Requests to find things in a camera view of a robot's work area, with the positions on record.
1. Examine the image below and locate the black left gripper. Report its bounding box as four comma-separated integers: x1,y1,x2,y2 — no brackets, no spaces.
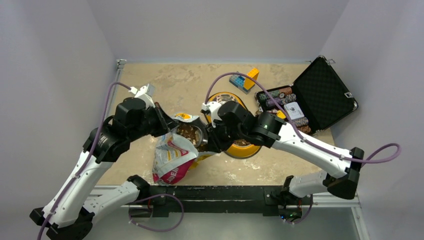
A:
127,101,180,143

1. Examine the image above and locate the pet food bag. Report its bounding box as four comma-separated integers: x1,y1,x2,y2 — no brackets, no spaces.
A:
152,112,218,186

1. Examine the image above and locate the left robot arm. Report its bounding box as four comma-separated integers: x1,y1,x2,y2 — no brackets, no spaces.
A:
30,84,177,240

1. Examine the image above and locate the white playing card box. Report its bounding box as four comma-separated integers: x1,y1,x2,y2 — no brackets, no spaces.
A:
283,101,305,120

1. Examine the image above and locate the black poker chip case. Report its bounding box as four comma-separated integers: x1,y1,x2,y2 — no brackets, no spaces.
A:
254,55,359,135

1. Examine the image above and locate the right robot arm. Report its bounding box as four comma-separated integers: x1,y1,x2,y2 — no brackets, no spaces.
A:
201,101,364,206

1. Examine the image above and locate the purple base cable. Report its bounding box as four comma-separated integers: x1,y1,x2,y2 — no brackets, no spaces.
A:
128,193,185,233

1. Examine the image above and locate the toy brick stack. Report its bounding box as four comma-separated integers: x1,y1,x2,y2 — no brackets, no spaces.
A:
229,68,260,94

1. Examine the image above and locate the yellow round chip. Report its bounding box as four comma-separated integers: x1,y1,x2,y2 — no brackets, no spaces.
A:
276,110,286,120

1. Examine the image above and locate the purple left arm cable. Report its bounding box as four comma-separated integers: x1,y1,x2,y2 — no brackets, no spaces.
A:
36,81,133,240

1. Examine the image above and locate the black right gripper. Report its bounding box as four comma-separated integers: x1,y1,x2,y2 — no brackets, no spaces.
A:
205,117,246,153

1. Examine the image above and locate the yellow double pet bowl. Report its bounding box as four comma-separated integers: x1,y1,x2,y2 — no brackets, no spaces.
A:
202,91,262,159

